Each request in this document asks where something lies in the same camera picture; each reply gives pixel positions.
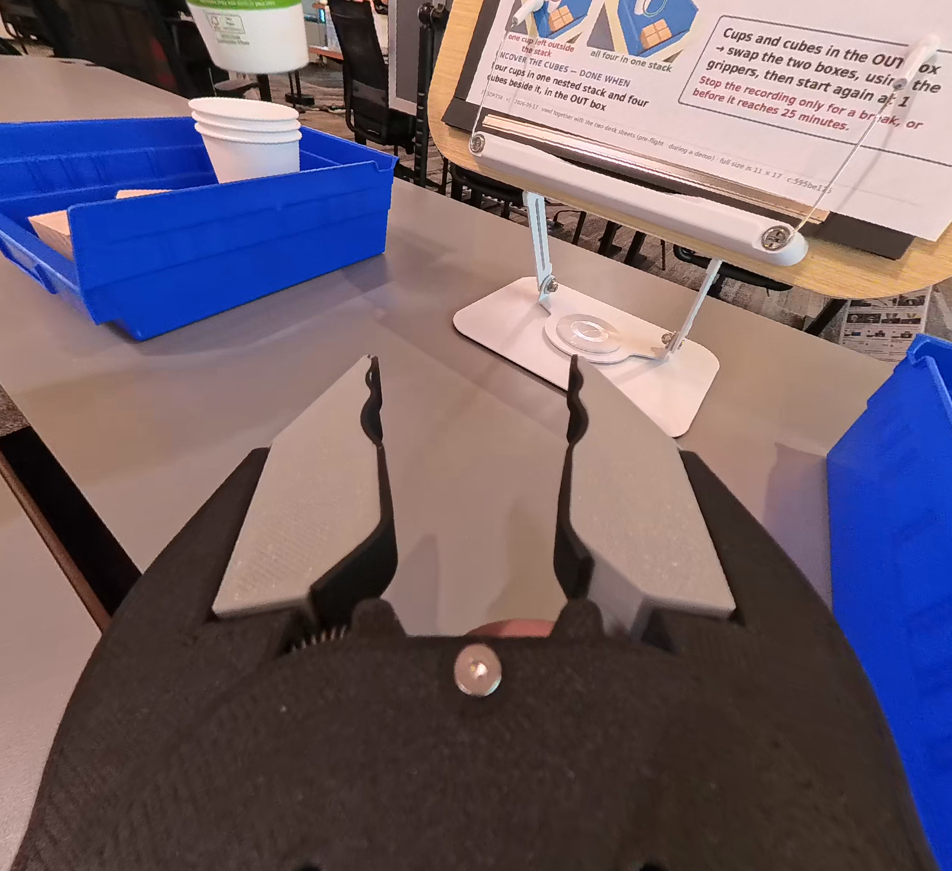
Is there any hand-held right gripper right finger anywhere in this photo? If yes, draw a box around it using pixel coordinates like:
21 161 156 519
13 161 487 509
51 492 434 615
554 355 738 638

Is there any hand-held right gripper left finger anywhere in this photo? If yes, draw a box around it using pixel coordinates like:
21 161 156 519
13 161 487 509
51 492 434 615
212 355 398 623

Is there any blue plastic bin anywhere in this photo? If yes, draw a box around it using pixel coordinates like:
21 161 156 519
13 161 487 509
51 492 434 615
0 116 397 342
827 334 952 871

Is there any black office chair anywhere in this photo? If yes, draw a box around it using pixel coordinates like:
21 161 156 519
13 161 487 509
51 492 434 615
446 164 531 219
673 246 793 293
326 0 416 152

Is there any newspaper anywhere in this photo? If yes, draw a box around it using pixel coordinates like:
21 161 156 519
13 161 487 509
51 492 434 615
839 288 932 364

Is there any white wooden document stand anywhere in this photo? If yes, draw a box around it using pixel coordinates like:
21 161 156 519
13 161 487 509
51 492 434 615
427 0 952 438

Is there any black backing board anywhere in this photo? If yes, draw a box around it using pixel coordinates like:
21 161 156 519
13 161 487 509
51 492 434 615
442 0 917 260

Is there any wooden cube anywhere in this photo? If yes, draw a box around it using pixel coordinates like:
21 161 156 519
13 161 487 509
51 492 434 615
28 209 75 263

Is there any black tripod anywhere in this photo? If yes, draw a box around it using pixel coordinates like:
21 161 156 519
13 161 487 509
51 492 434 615
415 2 451 189

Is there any grey partition panel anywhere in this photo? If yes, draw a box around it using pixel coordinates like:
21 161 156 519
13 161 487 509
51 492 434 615
387 0 477 117

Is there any printed instruction sheet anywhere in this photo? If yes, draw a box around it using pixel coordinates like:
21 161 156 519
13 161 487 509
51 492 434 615
465 0 952 241

